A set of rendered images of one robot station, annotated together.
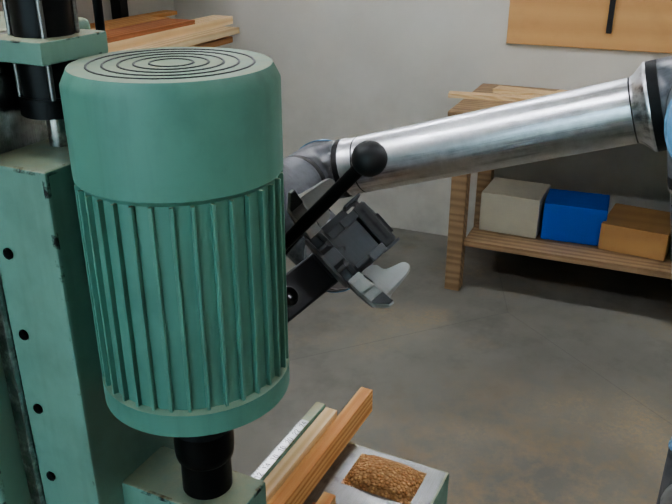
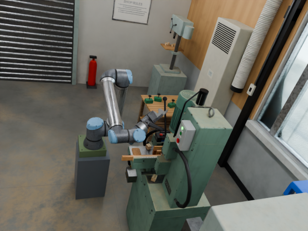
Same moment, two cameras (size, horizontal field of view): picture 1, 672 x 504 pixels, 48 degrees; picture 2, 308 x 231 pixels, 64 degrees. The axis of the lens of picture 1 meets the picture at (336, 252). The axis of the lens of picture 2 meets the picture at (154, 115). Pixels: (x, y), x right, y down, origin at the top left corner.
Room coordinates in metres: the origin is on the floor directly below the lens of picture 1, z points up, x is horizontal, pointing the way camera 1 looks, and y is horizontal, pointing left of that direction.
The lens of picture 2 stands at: (1.95, 1.03, 2.24)
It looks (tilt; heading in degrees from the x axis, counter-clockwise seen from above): 32 degrees down; 222
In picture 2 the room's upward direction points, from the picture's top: 14 degrees clockwise
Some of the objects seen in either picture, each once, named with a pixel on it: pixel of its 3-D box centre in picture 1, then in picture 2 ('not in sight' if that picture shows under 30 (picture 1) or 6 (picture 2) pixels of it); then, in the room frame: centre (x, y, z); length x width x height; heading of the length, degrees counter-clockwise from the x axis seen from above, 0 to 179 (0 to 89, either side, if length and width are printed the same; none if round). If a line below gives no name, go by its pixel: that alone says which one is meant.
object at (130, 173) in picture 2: not in sight; (130, 174); (0.80, -0.11, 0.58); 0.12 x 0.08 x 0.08; 64
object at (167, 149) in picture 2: not in sight; (171, 145); (0.85, 0.26, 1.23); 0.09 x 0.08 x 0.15; 64
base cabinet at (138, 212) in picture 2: not in sight; (160, 211); (0.67, 0.24, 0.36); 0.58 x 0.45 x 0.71; 64
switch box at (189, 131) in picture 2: not in sight; (184, 135); (0.89, 0.36, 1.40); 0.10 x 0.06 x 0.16; 64
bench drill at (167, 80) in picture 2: not in sight; (172, 67); (-1.12, -1.60, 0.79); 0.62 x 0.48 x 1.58; 67
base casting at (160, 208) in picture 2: not in sight; (170, 182); (0.68, 0.24, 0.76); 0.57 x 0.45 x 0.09; 64
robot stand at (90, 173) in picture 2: not in sight; (90, 169); (0.92, -0.58, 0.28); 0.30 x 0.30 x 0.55; 67
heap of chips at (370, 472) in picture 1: (384, 473); (136, 151); (0.83, -0.07, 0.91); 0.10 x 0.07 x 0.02; 64
